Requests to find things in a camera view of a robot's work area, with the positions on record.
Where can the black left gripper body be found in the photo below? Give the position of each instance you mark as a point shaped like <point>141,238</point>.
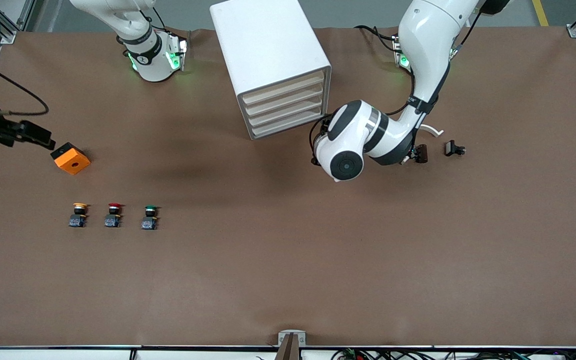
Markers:
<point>319,131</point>

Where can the small black component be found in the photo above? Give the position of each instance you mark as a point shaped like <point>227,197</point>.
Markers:
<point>452,148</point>

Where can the yellow push button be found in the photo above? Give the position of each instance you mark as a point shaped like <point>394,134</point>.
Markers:
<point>79,212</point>

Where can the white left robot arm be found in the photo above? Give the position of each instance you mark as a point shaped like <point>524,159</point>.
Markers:
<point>428,40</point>

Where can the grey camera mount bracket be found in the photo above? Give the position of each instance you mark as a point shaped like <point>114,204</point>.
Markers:
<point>291,345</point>

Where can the brown table cover mat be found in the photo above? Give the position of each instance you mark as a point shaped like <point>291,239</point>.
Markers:
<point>288,250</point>

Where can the small brown component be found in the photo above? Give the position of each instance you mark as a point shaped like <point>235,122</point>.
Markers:
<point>422,153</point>

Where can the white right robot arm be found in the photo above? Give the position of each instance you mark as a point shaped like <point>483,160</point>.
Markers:
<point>150,55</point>

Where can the red push button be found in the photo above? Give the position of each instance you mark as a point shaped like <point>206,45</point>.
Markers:
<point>113,213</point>

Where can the orange box with hole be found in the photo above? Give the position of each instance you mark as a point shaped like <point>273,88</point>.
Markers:
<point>72,160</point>

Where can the green push button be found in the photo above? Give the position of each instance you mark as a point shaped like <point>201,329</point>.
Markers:
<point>150,216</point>

